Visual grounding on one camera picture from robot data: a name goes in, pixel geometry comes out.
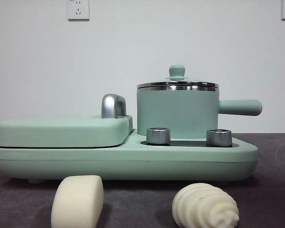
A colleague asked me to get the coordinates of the glass pot lid green knob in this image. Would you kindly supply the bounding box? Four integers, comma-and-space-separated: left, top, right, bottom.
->
136, 65, 219, 88

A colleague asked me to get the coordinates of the smooth white steamed bun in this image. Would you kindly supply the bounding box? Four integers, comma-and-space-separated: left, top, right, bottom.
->
50, 175, 104, 228

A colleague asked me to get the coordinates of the swirled white steamed bun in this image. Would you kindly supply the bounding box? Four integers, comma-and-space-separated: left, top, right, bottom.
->
172, 182, 240, 228

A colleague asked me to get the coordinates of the silver control knob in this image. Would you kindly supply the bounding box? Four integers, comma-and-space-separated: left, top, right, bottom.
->
146, 127, 171, 145
206, 129, 233, 147

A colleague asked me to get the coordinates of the green breakfast machine base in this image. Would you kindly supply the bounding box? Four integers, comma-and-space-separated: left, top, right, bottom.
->
0, 132, 259, 185

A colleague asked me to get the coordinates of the green hinged griddle lid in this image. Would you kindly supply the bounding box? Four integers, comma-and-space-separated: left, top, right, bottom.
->
0, 114, 134, 148

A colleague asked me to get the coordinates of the green pot with handle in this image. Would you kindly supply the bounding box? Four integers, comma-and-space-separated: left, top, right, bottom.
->
136, 86, 263, 140

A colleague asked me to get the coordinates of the silver griddle lid handle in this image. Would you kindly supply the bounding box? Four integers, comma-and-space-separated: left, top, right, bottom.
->
101, 94, 127, 119

